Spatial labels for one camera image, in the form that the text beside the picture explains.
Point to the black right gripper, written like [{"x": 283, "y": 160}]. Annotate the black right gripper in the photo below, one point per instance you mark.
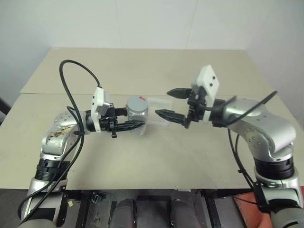
[{"x": 196, "y": 109}]

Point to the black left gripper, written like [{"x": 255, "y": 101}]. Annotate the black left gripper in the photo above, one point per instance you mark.
[{"x": 108, "y": 123}]

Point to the clear plastic jar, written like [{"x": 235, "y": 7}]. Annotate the clear plastic jar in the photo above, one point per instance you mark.
[{"x": 139, "y": 118}]

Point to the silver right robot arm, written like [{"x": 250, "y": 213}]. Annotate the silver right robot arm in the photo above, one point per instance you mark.
[{"x": 273, "y": 128}]

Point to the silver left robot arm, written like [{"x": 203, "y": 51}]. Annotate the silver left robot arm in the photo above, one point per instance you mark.
[{"x": 55, "y": 145}]

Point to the grey jar lid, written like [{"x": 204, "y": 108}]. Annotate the grey jar lid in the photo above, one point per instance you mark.
[{"x": 136, "y": 103}]

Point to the clear plastic zip bag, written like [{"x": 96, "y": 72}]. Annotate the clear plastic zip bag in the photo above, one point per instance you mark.
[{"x": 161, "y": 104}]

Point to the small silver black connector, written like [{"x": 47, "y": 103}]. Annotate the small silver black connector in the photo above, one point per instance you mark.
[{"x": 97, "y": 198}]

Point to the dark grey rounded cylinder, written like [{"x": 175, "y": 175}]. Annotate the dark grey rounded cylinder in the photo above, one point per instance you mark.
[
  {"x": 181, "y": 213},
  {"x": 124, "y": 213}
]

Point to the black chair part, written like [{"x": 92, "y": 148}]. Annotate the black chair part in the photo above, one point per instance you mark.
[{"x": 3, "y": 110}]

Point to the red orange cloth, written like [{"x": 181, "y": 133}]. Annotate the red orange cloth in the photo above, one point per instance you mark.
[{"x": 247, "y": 209}]

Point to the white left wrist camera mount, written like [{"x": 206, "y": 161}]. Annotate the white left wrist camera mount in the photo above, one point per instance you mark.
[{"x": 97, "y": 104}]

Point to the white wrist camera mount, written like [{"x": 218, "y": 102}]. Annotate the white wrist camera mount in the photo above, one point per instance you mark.
[
  {"x": 97, "y": 104},
  {"x": 209, "y": 79}
]

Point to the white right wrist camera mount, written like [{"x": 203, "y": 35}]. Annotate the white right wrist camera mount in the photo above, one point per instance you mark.
[{"x": 209, "y": 79}]

